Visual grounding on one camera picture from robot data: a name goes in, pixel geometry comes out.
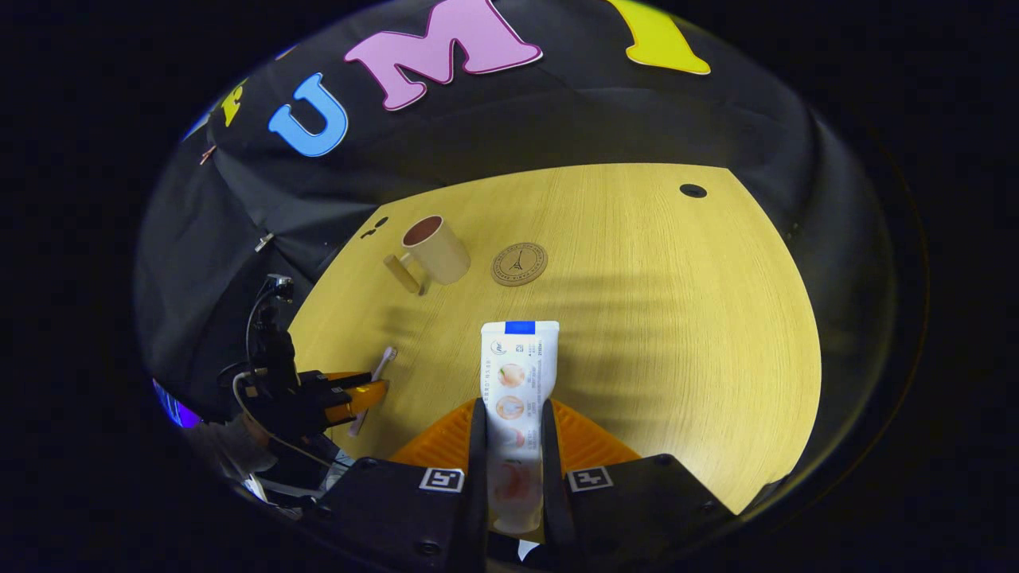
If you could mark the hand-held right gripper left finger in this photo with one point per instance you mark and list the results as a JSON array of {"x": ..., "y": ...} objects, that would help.
[{"x": 478, "y": 446}]

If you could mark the black backdrop cloth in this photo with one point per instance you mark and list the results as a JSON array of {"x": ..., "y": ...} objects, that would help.
[{"x": 557, "y": 119}]

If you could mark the white toothpaste tube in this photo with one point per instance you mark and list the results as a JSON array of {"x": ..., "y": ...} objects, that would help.
[{"x": 517, "y": 366}]

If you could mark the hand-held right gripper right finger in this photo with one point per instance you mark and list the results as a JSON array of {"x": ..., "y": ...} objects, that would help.
[{"x": 551, "y": 461}]

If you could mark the wooden desktop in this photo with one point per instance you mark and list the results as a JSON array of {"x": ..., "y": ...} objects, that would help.
[{"x": 677, "y": 318}]

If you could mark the round brown coaster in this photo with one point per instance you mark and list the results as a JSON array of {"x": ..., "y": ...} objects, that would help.
[{"x": 519, "y": 264}]

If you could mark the white toothbrush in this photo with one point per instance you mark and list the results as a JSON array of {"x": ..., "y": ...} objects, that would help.
[{"x": 382, "y": 368}]

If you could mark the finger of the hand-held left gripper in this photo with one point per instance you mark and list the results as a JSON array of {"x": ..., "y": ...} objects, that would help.
[
  {"x": 334, "y": 378},
  {"x": 362, "y": 395}
]

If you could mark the beige cup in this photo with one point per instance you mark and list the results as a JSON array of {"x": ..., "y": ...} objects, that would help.
[{"x": 442, "y": 251}]

